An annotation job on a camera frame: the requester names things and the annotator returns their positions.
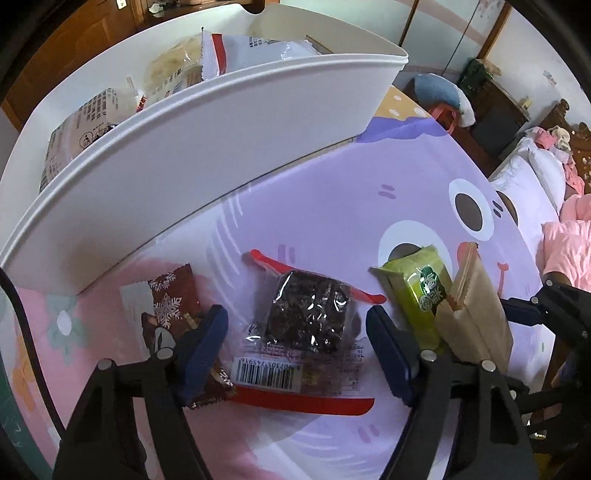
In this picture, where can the pale yellow cake packet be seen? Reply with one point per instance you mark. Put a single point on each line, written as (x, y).
(171, 69)

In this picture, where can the green snack packet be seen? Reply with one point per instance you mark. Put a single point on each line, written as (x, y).
(415, 281)

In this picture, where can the clear dark brownie packet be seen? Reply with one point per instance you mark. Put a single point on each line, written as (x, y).
(304, 314)

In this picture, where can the tan paper snack packet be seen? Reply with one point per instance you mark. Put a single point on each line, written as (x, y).
(475, 318)

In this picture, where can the printed cartoon tablecloth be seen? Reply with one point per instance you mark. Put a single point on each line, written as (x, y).
(323, 198)

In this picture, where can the white plastic storage box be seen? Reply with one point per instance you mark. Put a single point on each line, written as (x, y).
(207, 152)

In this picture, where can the brown snowflake snack packet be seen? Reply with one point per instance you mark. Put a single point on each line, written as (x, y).
(168, 300)

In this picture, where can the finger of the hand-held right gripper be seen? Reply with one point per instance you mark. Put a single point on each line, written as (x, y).
(521, 311)
(545, 399)

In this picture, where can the white floral pillow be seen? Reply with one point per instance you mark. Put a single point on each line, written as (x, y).
(521, 194)

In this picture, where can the pink blanket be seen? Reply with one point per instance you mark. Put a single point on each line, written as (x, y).
(568, 249)

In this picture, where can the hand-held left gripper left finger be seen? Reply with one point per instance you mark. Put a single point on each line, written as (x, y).
(203, 350)

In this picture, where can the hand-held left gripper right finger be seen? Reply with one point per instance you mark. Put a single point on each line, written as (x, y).
(390, 350)

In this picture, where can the blue plush pillow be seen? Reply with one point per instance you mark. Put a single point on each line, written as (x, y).
(438, 90)

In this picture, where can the floral sliding wardrobe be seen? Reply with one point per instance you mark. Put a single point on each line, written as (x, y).
(438, 27)

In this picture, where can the wooden cabinet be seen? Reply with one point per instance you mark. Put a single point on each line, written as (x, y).
(69, 41)

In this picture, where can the pink stool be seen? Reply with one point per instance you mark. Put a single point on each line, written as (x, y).
(445, 113)

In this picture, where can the pile of clothes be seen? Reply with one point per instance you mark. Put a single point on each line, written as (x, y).
(554, 138)

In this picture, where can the dark wooden nightstand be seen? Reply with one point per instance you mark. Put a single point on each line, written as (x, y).
(498, 120)

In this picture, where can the beige printed snack packet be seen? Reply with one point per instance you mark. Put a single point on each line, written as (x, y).
(83, 134)

